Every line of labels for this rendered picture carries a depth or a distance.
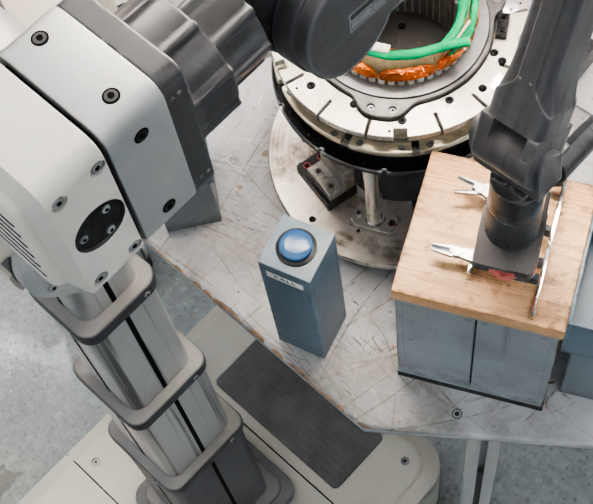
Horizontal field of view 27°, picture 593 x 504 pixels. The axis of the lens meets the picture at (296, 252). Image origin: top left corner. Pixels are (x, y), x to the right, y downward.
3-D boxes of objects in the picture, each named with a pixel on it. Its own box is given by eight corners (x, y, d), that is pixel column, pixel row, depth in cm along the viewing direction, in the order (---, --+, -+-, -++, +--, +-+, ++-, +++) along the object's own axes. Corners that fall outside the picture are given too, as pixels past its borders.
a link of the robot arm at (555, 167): (466, 124, 119) (538, 170, 115) (542, 46, 122) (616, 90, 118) (470, 191, 129) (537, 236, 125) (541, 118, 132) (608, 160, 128)
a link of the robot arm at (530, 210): (478, 175, 122) (524, 209, 120) (523, 129, 124) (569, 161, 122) (475, 208, 128) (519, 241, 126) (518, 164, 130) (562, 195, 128)
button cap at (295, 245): (288, 227, 151) (287, 223, 150) (318, 239, 150) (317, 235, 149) (273, 254, 149) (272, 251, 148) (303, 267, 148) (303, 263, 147)
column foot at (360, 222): (356, 206, 177) (356, 203, 177) (401, 218, 176) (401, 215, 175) (349, 224, 176) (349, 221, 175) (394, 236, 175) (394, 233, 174)
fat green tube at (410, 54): (472, 44, 147) (472, 34, 145) (467, 71, 145) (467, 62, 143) (348, 30, 149) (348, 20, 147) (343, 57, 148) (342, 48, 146)
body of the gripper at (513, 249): (550, 199, 135) (557, 165, 128) (531, 283, 131) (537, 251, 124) (490, 187, 136) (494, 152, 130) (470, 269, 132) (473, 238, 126)
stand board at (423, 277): (596, 195, 148) (599, 185, 146) (563, 340, 141) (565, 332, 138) (431, 159, 152) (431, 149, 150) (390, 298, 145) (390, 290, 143)
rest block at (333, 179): (332, 157, 179) (330, 139, 174) (355, 185, 177) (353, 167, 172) (307, 174, 178) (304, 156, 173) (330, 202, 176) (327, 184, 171)
